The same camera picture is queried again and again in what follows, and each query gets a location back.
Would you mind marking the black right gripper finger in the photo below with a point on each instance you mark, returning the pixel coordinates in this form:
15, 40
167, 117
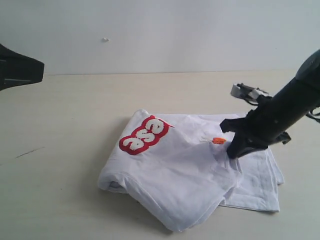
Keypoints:
234, 125
241, 145

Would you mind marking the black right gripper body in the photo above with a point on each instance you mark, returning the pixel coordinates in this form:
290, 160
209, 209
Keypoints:
268, 123

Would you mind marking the white t-shirt red lettering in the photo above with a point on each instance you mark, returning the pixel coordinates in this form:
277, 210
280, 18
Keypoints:
168, 163

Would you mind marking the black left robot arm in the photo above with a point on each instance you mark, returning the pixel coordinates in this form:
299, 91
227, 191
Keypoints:
18, 70

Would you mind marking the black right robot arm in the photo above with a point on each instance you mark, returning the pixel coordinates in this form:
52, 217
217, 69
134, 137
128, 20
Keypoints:
303, 90

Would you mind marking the orange neck label tag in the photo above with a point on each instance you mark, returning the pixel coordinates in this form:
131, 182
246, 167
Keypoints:
218, 140

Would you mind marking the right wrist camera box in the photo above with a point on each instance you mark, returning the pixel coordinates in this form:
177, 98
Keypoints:
245, 92

